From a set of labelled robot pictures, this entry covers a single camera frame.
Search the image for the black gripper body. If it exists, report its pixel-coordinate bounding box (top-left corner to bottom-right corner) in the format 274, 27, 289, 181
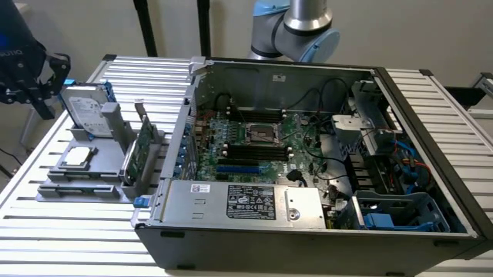
0, 0, 50, 89

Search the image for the green RAM stick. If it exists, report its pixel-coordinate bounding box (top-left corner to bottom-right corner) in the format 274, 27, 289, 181
56, 188, 104, 194

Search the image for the black RAM slot bank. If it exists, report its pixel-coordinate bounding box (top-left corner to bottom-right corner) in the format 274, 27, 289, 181
227, 106, 289, 123
221, 143, 294, 162

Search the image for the blue expansion slot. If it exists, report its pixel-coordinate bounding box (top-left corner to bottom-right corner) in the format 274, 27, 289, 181
215, 165, 262, 174

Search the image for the grey parts rack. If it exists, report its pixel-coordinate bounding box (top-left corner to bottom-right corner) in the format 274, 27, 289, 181
36, 103, 167, 204

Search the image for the black stand pole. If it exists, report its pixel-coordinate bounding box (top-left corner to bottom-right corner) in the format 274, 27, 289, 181
195, 0, 214, 58
132, 0, 159, 58

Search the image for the silver CPU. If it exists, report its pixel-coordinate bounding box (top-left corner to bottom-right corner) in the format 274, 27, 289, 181
63, 146, 98, 169

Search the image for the green graphics card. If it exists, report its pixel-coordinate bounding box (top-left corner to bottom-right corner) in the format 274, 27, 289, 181
122, 99, 155, 186

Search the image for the CPU socket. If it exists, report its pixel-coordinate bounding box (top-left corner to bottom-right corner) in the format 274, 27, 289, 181
241, 122, 286, 145

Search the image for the silver power supply unit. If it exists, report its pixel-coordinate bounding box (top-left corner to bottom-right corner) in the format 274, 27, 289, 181
158, 179, 329, 230

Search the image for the green motherboard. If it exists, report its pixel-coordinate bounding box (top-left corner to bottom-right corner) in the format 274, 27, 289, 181
185, 111, 342, 187

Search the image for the silver metal drive cage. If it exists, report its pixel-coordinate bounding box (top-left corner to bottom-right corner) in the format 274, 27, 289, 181
330, 114, 378, 137

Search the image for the black open PC case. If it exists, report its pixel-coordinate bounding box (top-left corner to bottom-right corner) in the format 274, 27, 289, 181
132, 56, 493, 272

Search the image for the blue plastic disk bay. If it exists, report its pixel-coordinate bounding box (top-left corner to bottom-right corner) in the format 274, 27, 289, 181
350, 189, 450, 232

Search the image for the hard disk blue bracket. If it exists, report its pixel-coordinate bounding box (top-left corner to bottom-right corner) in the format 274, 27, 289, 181
59, 79, 118, 140

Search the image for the thin black floor cable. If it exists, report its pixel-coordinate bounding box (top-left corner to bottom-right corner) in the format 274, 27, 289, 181
0, 148, 23, 180

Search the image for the black short wire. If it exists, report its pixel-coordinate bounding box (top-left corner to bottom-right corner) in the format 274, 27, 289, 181
213, 92, 233, 114

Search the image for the black looped wire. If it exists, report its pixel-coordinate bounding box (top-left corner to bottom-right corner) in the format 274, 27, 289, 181
298, 77, 350, 115

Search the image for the black plug wire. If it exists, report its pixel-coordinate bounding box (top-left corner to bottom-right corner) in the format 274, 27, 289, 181
286, 169, 309, 189

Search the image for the blue wire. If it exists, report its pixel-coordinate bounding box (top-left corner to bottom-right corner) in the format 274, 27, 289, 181
388, 137, 420, 194

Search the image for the orange wire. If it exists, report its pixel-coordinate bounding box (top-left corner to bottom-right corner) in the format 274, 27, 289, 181
406, 160, 433, 187

